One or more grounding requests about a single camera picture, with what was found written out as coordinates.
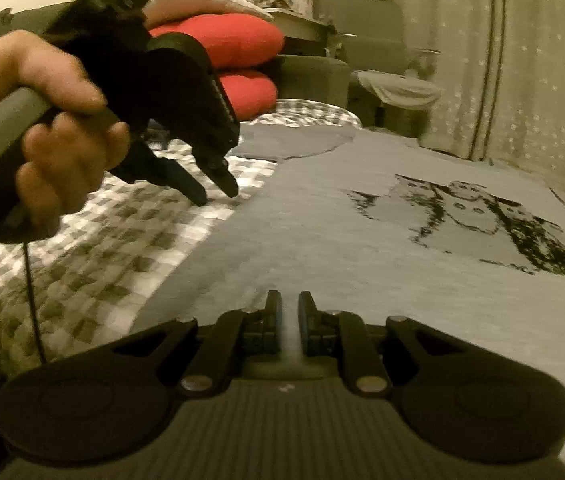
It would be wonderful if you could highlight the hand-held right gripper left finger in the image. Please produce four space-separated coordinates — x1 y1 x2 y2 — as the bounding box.
108 290 283 401

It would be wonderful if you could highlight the person's left hand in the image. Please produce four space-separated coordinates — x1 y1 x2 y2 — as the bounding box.
0 30 131 234

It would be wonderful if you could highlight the red plush cushion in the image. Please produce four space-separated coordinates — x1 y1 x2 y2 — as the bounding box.
150 12 285 122

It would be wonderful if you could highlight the desk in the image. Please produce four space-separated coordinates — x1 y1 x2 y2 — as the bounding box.
266 7 336 44

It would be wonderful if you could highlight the black cable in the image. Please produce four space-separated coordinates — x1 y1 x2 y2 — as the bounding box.
22 240 48 364

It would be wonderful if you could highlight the white cloth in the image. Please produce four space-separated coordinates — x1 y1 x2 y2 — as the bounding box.
355 70 445 111

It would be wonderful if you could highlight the gray checkered blanket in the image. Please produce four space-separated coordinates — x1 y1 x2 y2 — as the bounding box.
0 99 363 377

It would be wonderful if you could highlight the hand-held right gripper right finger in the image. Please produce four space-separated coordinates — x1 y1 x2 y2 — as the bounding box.
299 290 469 398

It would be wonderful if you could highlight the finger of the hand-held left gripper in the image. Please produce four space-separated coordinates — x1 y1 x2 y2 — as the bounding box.
193 147 240 199
110 137 209 207

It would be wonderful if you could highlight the gray printed sweater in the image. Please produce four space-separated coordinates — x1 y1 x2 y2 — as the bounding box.
130 122 565 357

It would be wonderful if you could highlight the office chair with white base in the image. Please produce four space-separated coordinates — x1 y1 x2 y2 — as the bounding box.
333 0 446 134

